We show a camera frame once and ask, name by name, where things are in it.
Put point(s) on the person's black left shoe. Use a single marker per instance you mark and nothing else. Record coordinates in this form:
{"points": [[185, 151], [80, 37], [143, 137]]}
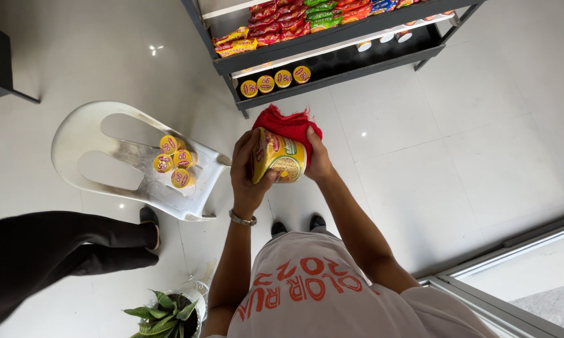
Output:
{"points": [[278, 229]]}

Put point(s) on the white plastic chair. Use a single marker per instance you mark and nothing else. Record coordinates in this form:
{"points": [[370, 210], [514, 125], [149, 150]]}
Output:
{"points": [[141, 155]]}

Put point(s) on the pile of colourful snack packets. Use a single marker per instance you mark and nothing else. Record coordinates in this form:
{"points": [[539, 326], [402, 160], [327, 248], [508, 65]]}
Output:
{"points": [[282, 23]]}

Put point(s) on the large yellow noodle cup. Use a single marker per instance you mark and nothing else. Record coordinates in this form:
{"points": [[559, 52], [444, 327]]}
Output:
{"points": [[282, 157]]}

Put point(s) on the green leafy plant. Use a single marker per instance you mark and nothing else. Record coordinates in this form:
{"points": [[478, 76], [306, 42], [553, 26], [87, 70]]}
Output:
{"points": [[162, 317]]}

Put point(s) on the person's left hand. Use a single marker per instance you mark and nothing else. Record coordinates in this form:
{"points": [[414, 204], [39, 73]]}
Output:
{"points": [[242, 183]]}

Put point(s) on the person's black right shoe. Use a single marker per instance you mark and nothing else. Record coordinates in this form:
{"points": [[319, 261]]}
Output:
{"points": [[317, 222]]}

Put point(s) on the white plant pot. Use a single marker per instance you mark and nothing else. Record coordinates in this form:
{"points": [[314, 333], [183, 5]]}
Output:
{"points": [[198, 293]]}

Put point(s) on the small yellow lidded cup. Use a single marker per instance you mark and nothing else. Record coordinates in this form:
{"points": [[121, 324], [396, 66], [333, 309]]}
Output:
{"points": [[302, 74], [168, 144], [184, 158], [265, 84], [182, 178], [249, 88], [163, 163], [283, 78]]}

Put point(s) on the dark metal shelf rack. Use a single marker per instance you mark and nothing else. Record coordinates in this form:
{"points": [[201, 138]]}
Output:
{"points": [[343, 63]]}

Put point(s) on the red cloth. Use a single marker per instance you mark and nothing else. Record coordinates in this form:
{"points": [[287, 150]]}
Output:
{"points": [[286, 124]]}

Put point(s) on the black side shelf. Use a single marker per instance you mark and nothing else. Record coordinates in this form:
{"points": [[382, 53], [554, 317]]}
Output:
{"points": [[1, 65]]}

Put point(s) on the person's white printed t-shirt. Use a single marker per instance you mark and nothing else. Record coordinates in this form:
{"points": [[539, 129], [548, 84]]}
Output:
{"points": [[319, 300]]}

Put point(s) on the grey metal door frame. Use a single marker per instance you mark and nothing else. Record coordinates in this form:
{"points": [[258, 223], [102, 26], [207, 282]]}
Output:
{"points": [[497, 310]]}

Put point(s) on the person's right hand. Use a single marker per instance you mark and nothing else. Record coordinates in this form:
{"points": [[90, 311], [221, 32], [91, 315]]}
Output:
{"points": [[320, 164]]}

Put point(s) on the white lidded cup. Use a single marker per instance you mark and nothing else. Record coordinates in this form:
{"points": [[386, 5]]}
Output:
{"points": [[404, 35], [386, 37], [364, 46]]}

